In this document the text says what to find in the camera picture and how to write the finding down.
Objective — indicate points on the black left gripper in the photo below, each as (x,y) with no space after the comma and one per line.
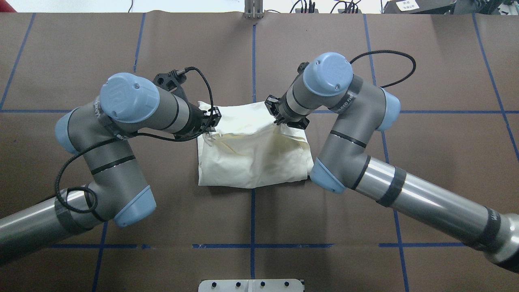
(203,119)

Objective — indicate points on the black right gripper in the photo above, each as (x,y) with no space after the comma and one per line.
(291,119)

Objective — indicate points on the cream long-sleeve cat shirt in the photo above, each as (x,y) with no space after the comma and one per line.
(248,150)

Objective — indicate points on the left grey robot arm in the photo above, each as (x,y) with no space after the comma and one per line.
(103,181)

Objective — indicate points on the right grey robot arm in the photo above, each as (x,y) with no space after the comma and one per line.
(361,109)

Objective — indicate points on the black box with label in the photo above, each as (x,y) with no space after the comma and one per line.
(428,7)

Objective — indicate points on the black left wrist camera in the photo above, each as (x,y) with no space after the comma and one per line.
(172,82)

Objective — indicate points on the grey camera stand post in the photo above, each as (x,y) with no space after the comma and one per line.
(253,9)

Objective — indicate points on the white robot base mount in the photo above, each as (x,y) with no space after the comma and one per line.
(252,285)

